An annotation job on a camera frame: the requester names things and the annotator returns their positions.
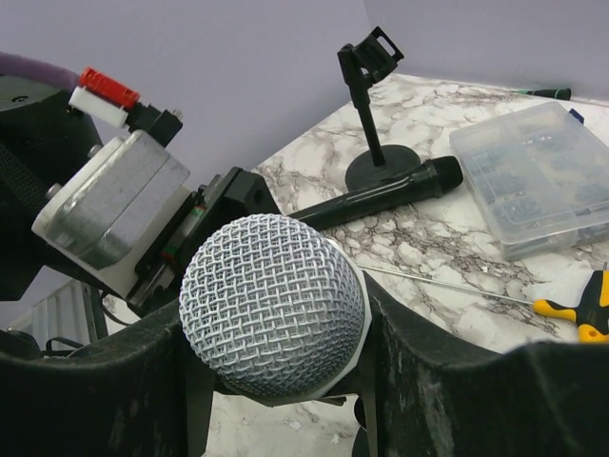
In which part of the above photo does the black round microphone stand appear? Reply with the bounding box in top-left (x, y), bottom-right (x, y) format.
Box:
top-left (336, 26), bottom-right (422, 191)

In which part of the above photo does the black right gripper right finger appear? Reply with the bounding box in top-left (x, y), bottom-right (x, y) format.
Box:
top-left (363, 281), bottom-right (608, 456)

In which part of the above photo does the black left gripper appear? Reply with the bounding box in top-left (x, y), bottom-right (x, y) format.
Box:
top-left (128, 167), bottom-right (280, 314)

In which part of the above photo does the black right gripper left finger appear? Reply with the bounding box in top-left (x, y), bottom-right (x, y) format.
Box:
top-left (1, 302), bottom-right (214, 456)

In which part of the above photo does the black stand holding white microphone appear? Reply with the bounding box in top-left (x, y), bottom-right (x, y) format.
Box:
top-left (186, 363), bottom-right (363, 456)

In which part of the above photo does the green black screwdriver at wall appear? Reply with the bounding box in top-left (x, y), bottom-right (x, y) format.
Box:
top-left (513, 88), bottom-right (572, 101)

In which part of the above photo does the white microphone silver grille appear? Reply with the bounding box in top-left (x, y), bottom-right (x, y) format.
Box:
top-left (179, 214), bottom-right (372, 407)

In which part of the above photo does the yellow black T-handle tool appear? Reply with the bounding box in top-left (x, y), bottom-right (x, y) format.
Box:
top-left (359, 264), bottom-right (608, 344)

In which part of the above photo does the clear plastic screw box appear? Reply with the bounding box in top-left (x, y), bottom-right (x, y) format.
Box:
top-left (449, 101), bottom-right (608, 261)

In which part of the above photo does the black microphone orange ring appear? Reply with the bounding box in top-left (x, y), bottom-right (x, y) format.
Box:
top-left (289, 155), bottom-right (464, 230)

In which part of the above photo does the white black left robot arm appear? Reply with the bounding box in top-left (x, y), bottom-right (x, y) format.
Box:
top-left (1, 75), bottom-right (278, 316)

